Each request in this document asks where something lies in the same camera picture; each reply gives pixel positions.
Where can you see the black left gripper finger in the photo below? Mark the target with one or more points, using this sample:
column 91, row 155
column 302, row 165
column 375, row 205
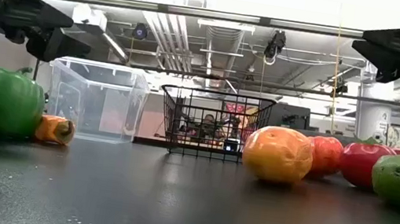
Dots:
column 58, row 47
column 39, row 14

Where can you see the green bell pepper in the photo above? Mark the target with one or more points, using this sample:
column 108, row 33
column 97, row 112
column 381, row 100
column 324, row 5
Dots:
column 2, row 106

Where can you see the orange bell pepper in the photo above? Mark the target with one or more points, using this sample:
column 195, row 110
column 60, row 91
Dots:
column 277, row 155

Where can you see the white ceiling light fixture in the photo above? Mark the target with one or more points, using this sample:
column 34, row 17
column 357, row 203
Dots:
column 87, row 17

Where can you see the white round column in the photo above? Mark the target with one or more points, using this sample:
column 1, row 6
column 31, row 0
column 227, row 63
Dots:
column 374, row 114

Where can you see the clear plastic bin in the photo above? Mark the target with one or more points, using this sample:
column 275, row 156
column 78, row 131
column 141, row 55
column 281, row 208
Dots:
column 104, row 113

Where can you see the black machine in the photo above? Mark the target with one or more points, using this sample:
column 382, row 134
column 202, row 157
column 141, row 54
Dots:
column 289, row 115

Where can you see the person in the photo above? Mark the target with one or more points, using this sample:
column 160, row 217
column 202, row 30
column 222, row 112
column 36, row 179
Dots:
column 208, row 123

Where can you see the black table mat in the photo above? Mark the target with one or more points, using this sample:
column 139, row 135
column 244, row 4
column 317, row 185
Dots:
column 170, row 203

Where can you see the round black ceiling camera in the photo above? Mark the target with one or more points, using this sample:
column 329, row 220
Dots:
column 140, row 31

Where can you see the grey horizontal frame beam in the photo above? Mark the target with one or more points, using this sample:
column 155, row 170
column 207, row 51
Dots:
column 160, row 6

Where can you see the black hanging camera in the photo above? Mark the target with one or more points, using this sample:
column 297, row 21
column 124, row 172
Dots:
column 275, row 44

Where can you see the grey ventilation duct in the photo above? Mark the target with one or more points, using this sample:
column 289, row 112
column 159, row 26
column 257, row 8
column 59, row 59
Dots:
column 222, row 40

